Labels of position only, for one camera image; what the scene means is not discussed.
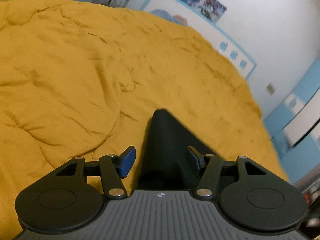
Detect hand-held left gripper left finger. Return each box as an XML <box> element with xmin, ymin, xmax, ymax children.
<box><xmin>54</xmin><ymin>145</ymin><xmax>137</xmax><ymax>200</ymax></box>

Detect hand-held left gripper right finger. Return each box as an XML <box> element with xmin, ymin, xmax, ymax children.
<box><xmin>186</xmin><ymin>146</ymin><xmax>269</xmax><ymax>199</ymax></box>

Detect black pants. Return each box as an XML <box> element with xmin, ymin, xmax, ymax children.
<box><xmin>137</xmin><ymin>109</ymin><xmax>227</xmax><ymax>191</ymax></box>

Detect yellow quilted blanket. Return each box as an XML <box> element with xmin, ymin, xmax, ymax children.
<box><xmin>0</xmin><ymin>0</ymin><xmax>291</xmax><ymax>232</ymax></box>

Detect blue and white wardrobe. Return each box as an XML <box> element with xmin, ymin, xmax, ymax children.
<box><xmin>263</xmin><ymin>59</ymin><xmax>320</xmax><ymax>184</ymax></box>

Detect white and blue headboard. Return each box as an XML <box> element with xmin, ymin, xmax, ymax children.
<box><xmin>144</xmin><ymin>0</ymin><xmax>258</xmax><ymax>81</ymax></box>

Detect blue pillow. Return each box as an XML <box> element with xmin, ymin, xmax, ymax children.
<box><xmin>149</xmin><ymin>8</ymin><xmax>191</xmax><ymax>27</ymax></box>

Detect white panel with black frame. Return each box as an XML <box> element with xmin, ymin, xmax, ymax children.
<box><xmin>282</xmin><ymin>99</ymin><xmax>320</xmax><ymax>148</ymax></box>

